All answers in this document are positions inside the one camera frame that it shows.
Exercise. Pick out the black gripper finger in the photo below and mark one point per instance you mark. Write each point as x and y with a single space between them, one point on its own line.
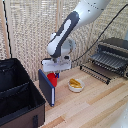
57 75
50 73

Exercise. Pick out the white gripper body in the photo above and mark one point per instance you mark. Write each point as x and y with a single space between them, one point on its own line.
56 65

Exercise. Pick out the red plastic cup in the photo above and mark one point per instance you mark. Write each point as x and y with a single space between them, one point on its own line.
52 80

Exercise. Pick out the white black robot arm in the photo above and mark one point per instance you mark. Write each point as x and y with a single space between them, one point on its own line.
66 30

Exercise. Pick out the black toaster oven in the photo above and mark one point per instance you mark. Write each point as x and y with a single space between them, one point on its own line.
111 55

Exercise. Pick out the dark blue binder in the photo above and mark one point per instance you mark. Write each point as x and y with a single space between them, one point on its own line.
46 88

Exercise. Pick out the long yellow banana piece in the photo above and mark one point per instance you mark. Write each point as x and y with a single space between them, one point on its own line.
74 85

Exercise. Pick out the curved yellow banana piece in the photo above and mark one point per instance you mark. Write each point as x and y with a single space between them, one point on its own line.
78 82

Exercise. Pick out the white round bowl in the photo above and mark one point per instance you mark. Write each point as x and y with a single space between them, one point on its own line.
76 87

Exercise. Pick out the black fabric storage box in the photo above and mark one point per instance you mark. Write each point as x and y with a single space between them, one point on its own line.
16 93

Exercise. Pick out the bamboo folding screen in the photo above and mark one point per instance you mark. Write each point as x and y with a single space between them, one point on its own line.
26 33

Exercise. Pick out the black vertical pole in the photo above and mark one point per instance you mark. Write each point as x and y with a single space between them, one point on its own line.
6 30

